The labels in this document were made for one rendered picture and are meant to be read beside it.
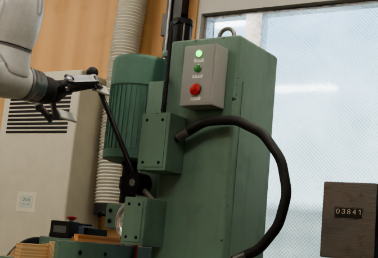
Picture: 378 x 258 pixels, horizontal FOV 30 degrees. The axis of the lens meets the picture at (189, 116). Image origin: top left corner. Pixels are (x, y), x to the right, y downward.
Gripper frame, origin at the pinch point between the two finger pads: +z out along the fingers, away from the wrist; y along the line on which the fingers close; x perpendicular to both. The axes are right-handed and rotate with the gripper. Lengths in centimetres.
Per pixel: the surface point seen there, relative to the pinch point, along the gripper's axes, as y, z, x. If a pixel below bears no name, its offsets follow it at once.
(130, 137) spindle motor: 4.4, 7.0, -13.1
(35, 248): -16.3, -21.0, -38.6
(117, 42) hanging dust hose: -46, 120, 105
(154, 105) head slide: 15.5, 7.2, -9.5
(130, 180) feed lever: 4.9, -2.3, -29.4
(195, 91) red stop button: 33.3, -4.0, -20.7
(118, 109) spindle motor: 5.4, 5.5, -4.2
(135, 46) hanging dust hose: -40, 126, 100
